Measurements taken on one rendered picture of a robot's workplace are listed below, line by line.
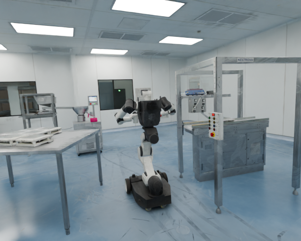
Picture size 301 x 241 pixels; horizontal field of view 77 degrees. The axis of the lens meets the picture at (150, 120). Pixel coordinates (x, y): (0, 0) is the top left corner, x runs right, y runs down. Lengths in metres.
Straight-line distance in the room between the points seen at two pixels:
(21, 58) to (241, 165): 6.96
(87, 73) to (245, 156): 5.95
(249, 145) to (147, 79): 5.61
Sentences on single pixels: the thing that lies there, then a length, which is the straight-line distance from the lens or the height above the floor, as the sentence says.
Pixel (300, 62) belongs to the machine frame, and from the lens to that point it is 2.81.
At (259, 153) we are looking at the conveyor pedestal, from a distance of 3.54.
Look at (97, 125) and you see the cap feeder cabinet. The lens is 4.69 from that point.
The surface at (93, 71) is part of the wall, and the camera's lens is 7.56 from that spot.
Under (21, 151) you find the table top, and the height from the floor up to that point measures 0.85.
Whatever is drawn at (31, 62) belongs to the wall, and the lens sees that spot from 7.60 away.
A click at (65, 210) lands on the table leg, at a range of 2.17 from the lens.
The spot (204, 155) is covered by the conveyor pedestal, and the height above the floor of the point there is 0.40.
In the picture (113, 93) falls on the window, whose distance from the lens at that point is 7.62.
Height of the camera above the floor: 1.30
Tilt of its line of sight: 7 degrees down
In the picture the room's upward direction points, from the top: 3 degrees counter-clockwise
